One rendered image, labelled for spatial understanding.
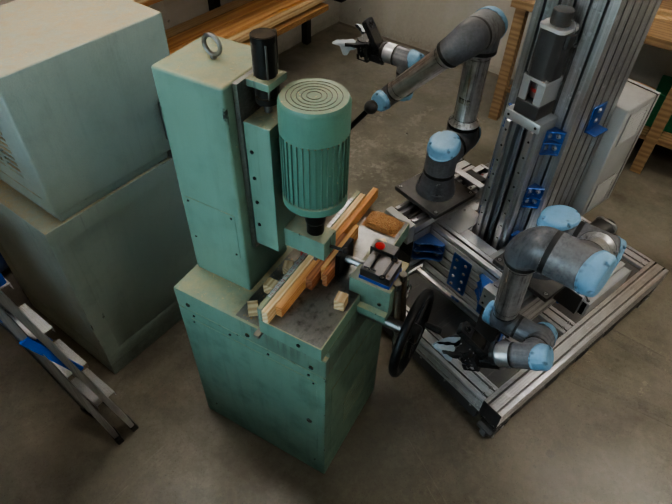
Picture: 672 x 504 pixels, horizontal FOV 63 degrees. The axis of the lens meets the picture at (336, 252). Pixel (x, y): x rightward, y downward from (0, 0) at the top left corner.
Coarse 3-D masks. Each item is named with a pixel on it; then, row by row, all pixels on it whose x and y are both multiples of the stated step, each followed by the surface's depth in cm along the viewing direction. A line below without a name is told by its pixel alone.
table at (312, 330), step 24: (360, 240) 179; (336, 288) 165; (288, 312) 158; (312, 312) 158; (336, 312) 158; (360, 312) 165; (384, 312) 162; (288, 336) 153; (312, 336) 152; (336, 336) 157
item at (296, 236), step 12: (300, 216) 162; (288, 228) 158; (300, 228) 158; (324, 228) 158; (288, 240) 161; (300, 240) 158; (312, 240) 155; (324, 240) 155; (312, 252) 159; (324, 252) 156
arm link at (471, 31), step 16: (464, 32) 167; (480, 32) 167; (448, 48) 170; (464, 48) 168; (480, 48) 169; (416, 64) 183; (432, 64) 177; (448, 64) 174; (400, 80) 189; (416, 80) 185; (384, 96) 196; (400, 96) 194
